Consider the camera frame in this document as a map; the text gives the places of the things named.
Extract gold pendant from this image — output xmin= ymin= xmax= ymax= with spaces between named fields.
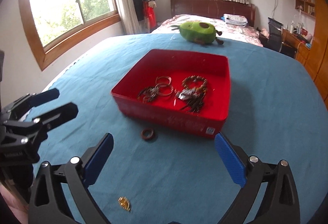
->
xmin=118 ymin=196 xmax=131 ymax=212

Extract brown wooden ring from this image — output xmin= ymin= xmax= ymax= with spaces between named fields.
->
xmin=140 ymin=127 xmax=156 ymax=141

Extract silver key rings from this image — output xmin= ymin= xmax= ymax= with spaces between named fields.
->
xmin=154 ymin=75 xmax=175 ymax=97

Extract brown wooden bead bracelet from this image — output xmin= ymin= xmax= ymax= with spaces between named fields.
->
xmin=182 ymin=75 xmax=208 ymax=94

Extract pink sleeve forearm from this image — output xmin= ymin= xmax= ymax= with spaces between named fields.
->
xmin=1 ymin=185 xmax=28 ymax=223

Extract red tin box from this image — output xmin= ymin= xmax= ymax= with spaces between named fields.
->
xmin=111 ymin=49 xmax=231 ymax=139

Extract coat rack with clothes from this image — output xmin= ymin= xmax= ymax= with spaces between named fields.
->
xmin=133 ymin=0 xmax=158 ymax=33

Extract wooden desk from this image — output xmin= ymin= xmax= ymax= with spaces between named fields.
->
xmin=281 ymin=29 xmax=310 ymax=66

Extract black office chair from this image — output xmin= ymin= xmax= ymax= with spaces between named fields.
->
xmin=259 ymin=17 xmax=283 ymax=53

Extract floral bed sheet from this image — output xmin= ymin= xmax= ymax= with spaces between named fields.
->
xmin=152 ymin=14 xmax=263 ymax=46

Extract green avocado plush toy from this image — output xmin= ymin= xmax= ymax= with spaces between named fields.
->
xmin=171 ymin=21 xmax=224 ymax=45

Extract folded clothes stack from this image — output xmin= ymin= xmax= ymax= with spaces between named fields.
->
xmin=221 ymin=13 xmax=248 ymax=26

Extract dark wooden headboard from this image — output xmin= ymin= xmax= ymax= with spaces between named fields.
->
xmin=171 ymin=0 xmax=256 ymax=27

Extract wooden wardrobe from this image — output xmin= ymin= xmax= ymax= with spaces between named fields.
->
xmin=297 ymin=0 xmax=327 ymax=104

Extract wall bookshelf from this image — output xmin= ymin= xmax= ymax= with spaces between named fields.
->
xmin=295 ymin=0 xmax=316 ymax=18

